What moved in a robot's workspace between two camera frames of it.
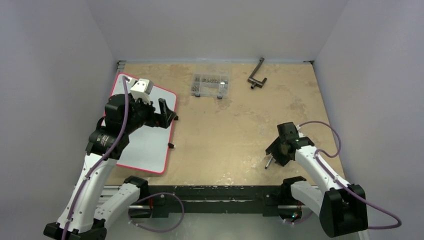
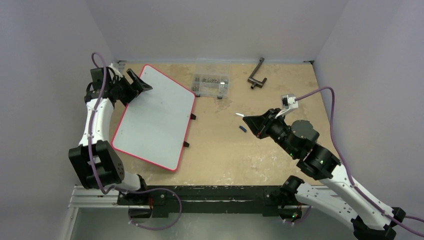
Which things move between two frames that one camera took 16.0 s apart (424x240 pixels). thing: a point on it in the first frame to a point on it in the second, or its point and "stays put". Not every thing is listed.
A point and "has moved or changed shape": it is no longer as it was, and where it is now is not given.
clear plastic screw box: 216,84 stays put
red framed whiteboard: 148,146 has moved or changed shape
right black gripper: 279,151 to 265,125
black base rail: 214,201 stays put
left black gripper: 155,119 to 138,88
